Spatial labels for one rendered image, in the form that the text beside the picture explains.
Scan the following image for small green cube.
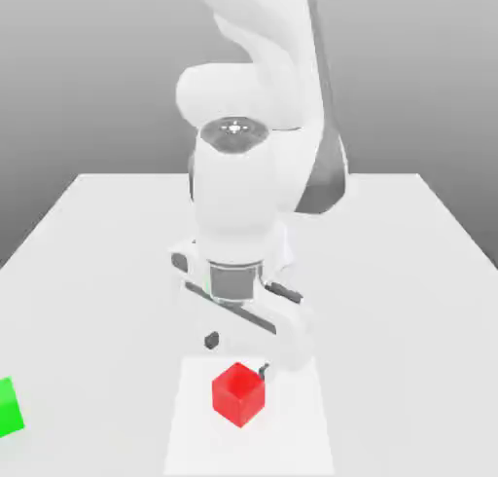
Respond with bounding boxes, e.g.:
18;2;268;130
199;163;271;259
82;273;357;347
0;376;26;440

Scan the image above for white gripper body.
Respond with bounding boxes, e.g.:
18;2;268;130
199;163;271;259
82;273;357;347
182;278;317;374

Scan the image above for small red cube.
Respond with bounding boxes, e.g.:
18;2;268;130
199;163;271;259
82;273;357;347
211;361;267;430

